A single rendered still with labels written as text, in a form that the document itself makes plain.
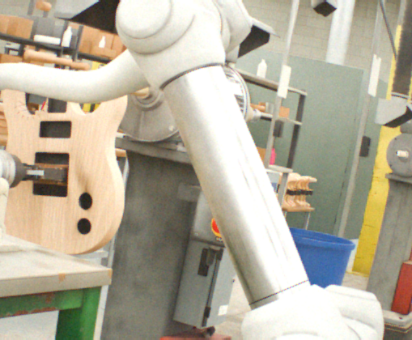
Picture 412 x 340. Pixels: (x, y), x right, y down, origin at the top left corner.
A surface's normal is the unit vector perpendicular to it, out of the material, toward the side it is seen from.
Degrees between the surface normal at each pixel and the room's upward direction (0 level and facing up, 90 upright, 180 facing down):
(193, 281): 90
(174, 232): 90
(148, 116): 98
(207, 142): 88
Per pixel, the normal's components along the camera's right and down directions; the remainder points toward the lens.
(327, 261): 0.33, 0.18
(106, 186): -0.39, -0.06
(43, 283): 0.89, 0.20
